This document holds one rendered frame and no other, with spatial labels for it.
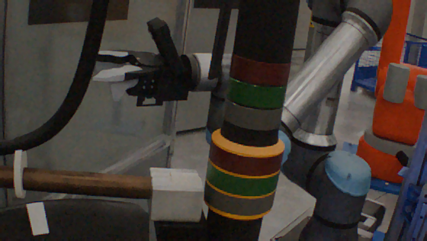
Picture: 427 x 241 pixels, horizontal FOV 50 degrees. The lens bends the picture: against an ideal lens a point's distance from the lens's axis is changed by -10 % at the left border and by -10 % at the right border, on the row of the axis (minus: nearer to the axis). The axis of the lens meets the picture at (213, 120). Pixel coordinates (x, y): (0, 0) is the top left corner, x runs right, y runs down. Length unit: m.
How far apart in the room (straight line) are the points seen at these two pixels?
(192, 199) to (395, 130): 4.03
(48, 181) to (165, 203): 0.07
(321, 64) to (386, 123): 3.34
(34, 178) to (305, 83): 0.71
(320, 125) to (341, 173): 0.14
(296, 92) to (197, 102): 3.68
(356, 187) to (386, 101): 3.14
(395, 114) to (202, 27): 1.82
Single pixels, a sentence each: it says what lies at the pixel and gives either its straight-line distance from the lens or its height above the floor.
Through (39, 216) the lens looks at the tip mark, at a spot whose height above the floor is 1.42.
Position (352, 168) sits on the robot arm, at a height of 1.26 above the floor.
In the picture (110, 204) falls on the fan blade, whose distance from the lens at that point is 0.50.
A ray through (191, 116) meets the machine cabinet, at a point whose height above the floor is 0.18.
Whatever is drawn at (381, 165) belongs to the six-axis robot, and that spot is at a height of 0.17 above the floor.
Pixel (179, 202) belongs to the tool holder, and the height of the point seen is 1.53.
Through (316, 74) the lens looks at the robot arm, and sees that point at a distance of 0.95.
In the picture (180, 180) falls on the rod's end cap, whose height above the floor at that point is 1.54.
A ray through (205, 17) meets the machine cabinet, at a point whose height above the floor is 1.09.
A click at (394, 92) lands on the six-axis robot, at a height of 0.82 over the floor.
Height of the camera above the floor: 1.67
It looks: 19 degrees down
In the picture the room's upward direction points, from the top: 8 degrees clockwise
